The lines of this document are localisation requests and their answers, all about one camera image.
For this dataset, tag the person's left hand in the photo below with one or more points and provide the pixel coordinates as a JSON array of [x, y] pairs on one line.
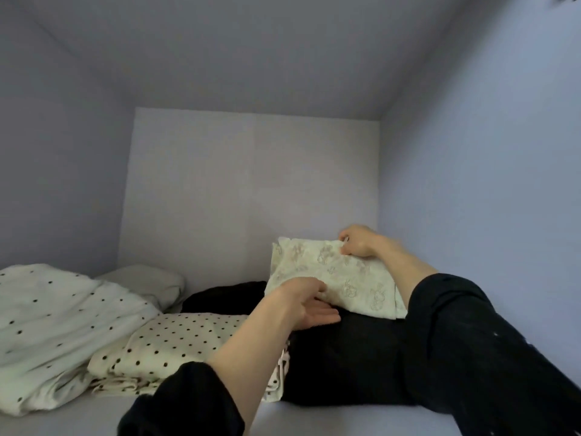
[[304, 304]]

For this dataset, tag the person's right hand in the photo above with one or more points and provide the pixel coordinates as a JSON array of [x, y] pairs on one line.
[[363, 240]]

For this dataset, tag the beige patterned pants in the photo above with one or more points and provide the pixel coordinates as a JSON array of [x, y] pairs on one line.
[[336, 277]]

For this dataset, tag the cream polka dot pants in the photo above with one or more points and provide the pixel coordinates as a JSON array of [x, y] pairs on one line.
[[163, 354]]

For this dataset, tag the light grey wardrobe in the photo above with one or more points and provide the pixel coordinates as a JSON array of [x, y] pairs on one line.
[[272, 68]]

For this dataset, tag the white polka dot pants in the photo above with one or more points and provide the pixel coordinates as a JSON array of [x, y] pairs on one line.
[[54, 331]]

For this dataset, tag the person's left forearm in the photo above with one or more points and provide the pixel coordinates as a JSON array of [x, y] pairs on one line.
[[250, 358]]

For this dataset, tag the grey wardrobe shelf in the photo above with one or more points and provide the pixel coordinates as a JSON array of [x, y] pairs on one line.
[[91, 418]]

